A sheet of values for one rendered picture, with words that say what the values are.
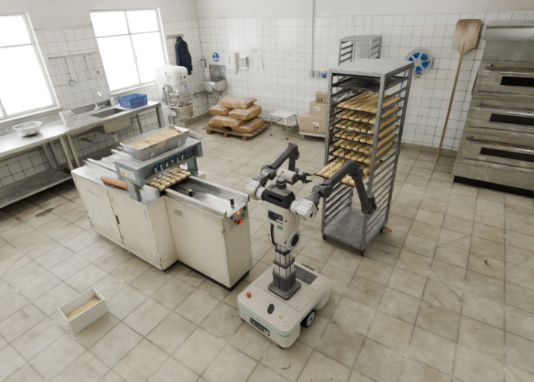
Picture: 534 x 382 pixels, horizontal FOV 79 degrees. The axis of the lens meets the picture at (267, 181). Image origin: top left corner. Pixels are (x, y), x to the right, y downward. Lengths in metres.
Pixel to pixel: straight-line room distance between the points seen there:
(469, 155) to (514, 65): 1.15
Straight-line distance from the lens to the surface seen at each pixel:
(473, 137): 4.96
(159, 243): 3.22
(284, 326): 2.58
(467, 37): 5.74
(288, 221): 2.23
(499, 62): 4.80
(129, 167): 2.91
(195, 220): 2.86
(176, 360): 2.85
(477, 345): 3.15
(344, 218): 3.82
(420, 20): 5.85
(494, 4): 5.77
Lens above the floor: 2.29
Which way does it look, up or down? 28 degrees down
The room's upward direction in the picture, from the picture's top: 3 degrees counter-clockwise
